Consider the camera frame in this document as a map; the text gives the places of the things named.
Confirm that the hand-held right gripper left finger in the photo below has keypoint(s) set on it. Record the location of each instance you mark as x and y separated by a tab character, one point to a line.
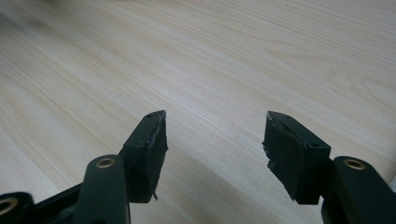
144	155

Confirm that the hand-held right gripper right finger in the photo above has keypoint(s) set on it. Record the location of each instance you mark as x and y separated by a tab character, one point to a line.
295	161

